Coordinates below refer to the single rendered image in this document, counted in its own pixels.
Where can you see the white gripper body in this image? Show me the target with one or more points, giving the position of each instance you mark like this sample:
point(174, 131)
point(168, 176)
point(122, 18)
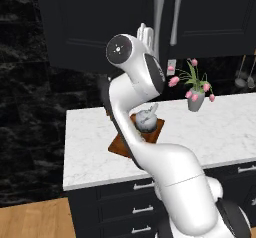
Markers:
point(147, 37)

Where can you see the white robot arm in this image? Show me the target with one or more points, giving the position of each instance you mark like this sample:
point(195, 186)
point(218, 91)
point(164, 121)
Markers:
point(180, 182)

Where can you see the large black cabinet door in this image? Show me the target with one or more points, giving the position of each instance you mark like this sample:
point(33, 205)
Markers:
point(86, 18)

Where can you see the grey kettle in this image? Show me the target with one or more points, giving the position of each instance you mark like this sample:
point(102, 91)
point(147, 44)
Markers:
point(145, 119)

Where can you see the brown wooden tray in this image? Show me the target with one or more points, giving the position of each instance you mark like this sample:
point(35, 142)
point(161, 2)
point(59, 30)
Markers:
point(154, 133)

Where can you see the grey vase with pink flowers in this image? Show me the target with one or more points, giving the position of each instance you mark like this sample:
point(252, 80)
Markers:
point(196, 100)

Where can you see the grey hanging ladle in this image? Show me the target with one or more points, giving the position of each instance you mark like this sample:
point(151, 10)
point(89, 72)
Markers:
point(240, 81)

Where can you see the grey hanging spatula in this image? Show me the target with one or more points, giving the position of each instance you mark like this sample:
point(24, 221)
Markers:
point(251, 80)

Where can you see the black drawer front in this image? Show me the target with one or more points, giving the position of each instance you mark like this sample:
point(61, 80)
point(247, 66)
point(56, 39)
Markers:
point(245, 195)
point(116, 212)
point(223, 172)
point(115, 230)
point(115, 190)

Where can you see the white wall socket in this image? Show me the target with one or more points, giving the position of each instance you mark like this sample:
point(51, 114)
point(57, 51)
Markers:
point(171, 67)

